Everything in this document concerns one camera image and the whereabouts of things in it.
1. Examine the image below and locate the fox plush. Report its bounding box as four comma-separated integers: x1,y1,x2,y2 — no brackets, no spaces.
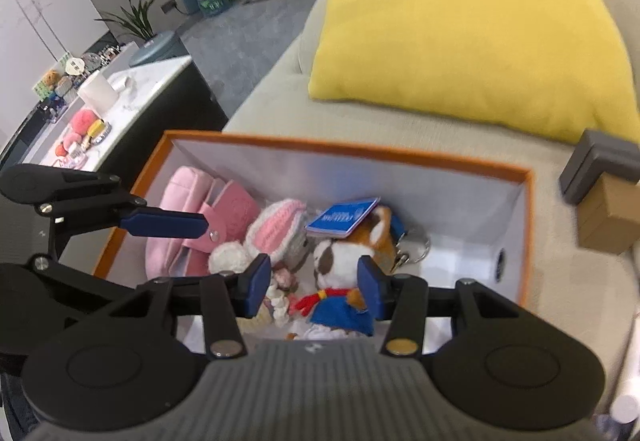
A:
287,196,432,340

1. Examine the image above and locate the orange cardboard storage box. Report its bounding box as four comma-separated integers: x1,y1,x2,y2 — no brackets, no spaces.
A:
92,130,536,358

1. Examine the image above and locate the beige sofa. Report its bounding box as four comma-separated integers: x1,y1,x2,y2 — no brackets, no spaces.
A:
220,0,640,441

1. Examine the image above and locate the pink pompom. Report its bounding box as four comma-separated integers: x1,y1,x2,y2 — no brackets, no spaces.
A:
70,108,97,132

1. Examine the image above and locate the yellow pillow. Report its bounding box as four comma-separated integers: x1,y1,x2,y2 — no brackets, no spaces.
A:
307,0,640,144

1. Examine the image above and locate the pink leather pouch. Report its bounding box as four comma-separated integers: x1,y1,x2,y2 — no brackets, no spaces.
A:
182,178,262,254

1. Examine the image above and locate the white cup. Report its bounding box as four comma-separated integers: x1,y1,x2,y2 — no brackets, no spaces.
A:
77,70,119,115

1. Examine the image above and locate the peach toy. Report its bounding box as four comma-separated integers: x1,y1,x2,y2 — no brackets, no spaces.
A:
52,131,87,158

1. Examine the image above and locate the marble top coffee table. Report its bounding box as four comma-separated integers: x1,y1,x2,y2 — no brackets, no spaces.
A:
0,54,228,222

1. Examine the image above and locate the grey box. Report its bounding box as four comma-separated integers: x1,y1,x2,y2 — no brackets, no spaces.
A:
559,128,640,205

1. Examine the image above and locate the tray of small trinkets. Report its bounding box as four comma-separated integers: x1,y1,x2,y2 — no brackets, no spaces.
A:
31,67,77,123

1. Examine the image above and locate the light pink fabric pouch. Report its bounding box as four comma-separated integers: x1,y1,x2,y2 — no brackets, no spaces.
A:
145,165,213,278

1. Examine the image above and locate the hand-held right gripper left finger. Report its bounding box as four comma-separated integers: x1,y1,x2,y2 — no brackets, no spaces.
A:
105,252,273,361

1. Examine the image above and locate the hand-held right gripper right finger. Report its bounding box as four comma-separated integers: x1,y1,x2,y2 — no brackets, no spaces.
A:
357,255,523,358

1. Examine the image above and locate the crochet bunny doll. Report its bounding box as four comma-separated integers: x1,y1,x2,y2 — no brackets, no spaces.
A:
207,198,313,328

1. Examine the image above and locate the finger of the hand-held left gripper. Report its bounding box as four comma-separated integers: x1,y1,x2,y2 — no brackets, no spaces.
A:
29,255,144,311
0,164,210,242

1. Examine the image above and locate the potted plant in grey pot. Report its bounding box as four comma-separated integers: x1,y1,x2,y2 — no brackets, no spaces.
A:
95,0,184,68

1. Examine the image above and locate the brown cardboard box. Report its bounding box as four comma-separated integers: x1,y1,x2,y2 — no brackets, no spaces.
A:
575,174,640,256

